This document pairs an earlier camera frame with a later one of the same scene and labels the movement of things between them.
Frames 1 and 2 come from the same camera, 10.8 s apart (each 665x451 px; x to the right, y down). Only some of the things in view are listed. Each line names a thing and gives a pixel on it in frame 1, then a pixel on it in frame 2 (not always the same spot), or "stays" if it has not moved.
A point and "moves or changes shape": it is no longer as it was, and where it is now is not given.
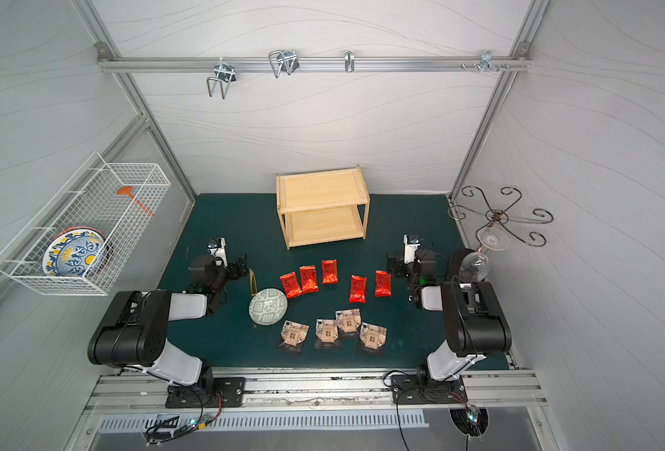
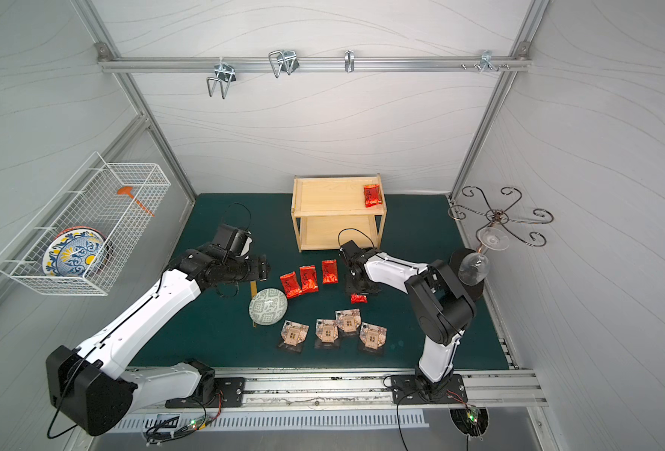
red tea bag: [291, 285] stays
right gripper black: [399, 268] → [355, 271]
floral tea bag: [348, 319] stays
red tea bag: [330, 272] stays
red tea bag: [382, 284] moves or changes shape
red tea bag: [309, 280] stays
